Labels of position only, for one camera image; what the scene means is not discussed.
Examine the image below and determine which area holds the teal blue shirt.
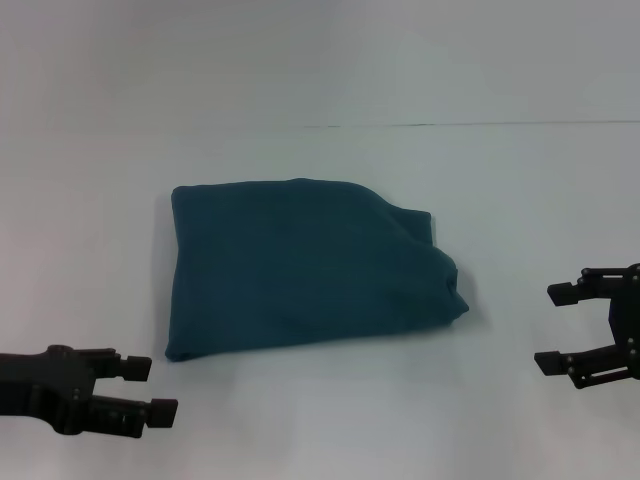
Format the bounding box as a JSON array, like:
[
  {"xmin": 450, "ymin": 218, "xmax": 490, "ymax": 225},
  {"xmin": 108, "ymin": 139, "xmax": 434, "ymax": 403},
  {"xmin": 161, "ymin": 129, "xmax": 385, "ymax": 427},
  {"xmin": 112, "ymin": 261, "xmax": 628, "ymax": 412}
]
[{"xmin": 163, "ymin": 175, "xmax": 471, "ymax": 364}]

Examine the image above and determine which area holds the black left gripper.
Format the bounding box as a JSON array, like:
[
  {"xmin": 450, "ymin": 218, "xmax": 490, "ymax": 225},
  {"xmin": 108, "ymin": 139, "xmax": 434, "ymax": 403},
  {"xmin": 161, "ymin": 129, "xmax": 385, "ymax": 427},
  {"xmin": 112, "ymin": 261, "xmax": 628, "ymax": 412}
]
[{"xmin": 0, "ymin": 343, "xmax": 180, "ymax": 441}]

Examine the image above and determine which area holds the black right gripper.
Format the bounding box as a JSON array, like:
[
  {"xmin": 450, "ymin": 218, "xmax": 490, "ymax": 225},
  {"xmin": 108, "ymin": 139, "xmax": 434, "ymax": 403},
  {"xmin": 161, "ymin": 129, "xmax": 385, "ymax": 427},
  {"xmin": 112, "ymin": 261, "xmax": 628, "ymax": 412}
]
[{"xmin": 533, "ymin": 264, "xmax": 640, "ymax": 391}]

